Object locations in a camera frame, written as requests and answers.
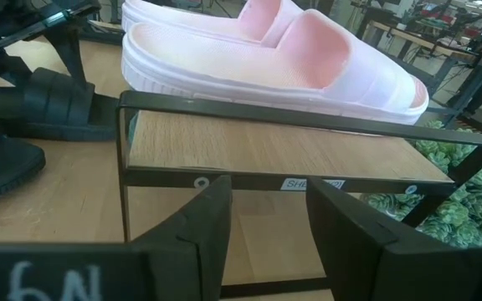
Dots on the black slide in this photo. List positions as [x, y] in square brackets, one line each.
[48, 108]
[2, 167]

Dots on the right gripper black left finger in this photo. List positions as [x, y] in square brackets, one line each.
[98, 271]

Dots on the wooden workbench black legs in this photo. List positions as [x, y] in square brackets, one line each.
[433, 46]

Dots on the green succulent plant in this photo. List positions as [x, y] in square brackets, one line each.
[475, 209]

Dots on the pink slide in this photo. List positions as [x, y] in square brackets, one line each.
[182, 16]
[224, 62]

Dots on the wooden shelf black metal frame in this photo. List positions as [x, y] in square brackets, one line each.
[245, 146]

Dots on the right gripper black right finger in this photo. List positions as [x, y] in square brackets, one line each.
[391, 271]

